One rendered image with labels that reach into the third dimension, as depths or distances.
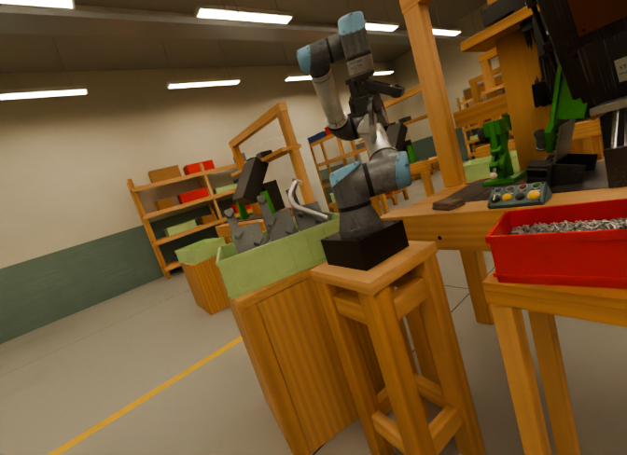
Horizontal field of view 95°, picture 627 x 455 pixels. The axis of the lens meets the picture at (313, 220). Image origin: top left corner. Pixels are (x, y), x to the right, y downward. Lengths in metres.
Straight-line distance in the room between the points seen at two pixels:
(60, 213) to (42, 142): 1.40
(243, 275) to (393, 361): 0.66
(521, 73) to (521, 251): 1.02
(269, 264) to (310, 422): 0.74
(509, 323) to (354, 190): 0.54
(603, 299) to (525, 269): 0.13
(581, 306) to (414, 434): 0.62
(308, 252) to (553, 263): 0.86
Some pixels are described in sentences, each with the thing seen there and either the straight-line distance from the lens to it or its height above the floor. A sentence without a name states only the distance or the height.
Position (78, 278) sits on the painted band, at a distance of 7.45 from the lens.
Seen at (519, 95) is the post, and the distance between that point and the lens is 1.66.
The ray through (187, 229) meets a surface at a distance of 7.00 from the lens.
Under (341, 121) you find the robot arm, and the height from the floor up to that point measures 1.35.
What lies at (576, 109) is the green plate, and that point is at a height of 1.13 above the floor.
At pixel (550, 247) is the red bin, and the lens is 0.78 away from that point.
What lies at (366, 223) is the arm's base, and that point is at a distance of 0.94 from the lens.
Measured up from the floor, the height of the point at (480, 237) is 0.80.
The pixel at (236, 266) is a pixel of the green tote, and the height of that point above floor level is 0.92.
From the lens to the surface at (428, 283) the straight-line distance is 1.04.
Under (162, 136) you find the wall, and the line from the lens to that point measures 7.83.
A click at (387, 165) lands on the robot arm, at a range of 0.94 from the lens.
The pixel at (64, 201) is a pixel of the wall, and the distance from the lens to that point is 7.47.
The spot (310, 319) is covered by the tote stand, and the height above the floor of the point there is 0.58.
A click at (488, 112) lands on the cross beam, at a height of 1.22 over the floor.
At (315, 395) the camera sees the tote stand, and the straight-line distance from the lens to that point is 1.52.
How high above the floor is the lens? 1.18
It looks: 9 degrees down
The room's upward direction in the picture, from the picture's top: 17 degrees counter-clockwise
